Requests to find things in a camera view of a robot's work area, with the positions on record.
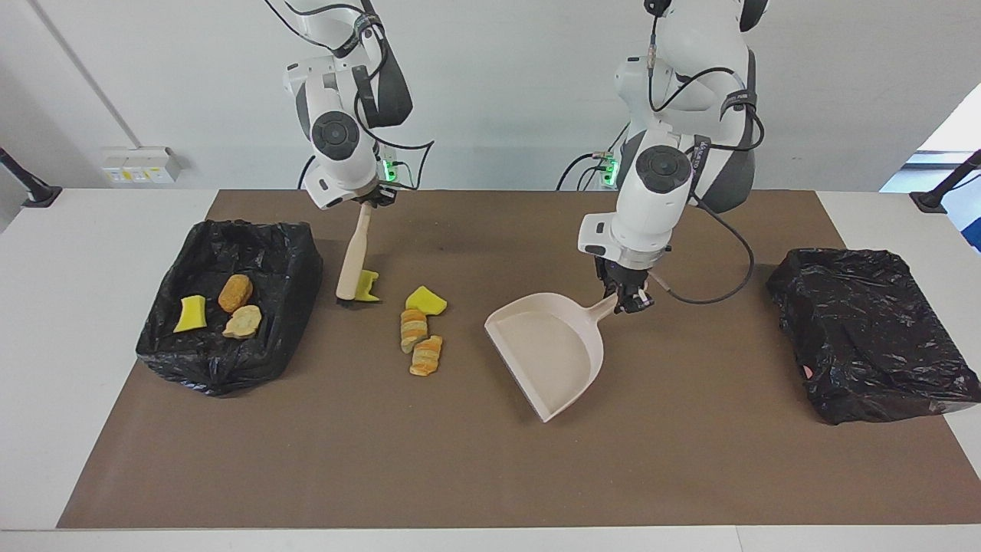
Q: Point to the brown table mat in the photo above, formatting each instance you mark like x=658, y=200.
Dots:
x=490, y=475

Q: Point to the orange striped croissant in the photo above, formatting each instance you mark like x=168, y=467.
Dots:
x=414, y=330
x=426, y=356

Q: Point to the black-bagged bin with pink spot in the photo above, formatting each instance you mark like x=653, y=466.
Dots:
x=866, y=337

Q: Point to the yellow sponge chunk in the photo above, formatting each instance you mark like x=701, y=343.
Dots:
x=425, y=300
x=190, y=314

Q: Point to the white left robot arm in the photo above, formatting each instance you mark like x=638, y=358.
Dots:
x=659, y=199

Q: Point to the beige brush with black bristles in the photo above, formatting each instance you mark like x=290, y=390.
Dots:
x=354, y=261

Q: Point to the brown oblong bread roll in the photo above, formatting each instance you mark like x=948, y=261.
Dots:
x=235, y=294

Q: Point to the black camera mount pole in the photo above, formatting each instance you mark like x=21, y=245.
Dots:
x=38, y=193
x=931, y=201

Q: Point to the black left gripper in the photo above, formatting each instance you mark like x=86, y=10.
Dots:
x=622, y=277

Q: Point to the beige plastic dustpan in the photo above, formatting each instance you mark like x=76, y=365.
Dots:
x=552, y=360

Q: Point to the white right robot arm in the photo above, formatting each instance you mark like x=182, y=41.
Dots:
x=349, y=172

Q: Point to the white wall socket box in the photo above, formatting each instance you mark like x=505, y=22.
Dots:
x=138, y=165

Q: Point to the notched yellow sponge piece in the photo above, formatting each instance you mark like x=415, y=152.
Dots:
x=371, y=287

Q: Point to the pale bread piece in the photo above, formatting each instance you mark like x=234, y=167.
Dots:
x=242, y=322

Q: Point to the black-bagged trash bin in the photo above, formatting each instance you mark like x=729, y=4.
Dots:
x=253, y=364

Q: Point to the white wall conduit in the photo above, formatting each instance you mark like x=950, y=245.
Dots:
x=83, y=73

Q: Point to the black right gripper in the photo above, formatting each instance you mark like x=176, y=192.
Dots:
x=381, y=198

